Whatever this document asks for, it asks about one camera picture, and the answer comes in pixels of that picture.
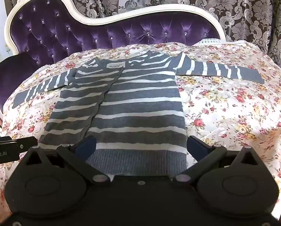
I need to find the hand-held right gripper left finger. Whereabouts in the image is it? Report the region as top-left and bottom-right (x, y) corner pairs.
(25, 135), (111, 185)

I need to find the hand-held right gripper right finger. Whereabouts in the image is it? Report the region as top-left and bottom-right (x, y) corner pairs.
(173, 135), (259, 185)

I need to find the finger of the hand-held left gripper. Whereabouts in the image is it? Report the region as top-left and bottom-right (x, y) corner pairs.
(0, 135), (38, 152)

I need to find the grey white striped sweater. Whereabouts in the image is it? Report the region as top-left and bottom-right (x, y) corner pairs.
(13, 51), (265, 177)

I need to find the floral blanket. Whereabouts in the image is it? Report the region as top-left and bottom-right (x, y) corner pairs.
(0, 41), (281, 224)

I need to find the white lace cloth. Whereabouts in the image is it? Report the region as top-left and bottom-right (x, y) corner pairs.
(194, 37), (224, 46)

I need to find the purple tufted sofa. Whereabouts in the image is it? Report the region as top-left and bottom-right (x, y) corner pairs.
(0, 0), (226, 113)

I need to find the damask patterned curtain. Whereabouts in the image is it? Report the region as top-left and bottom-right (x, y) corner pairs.
(10, 0), (281, 63)

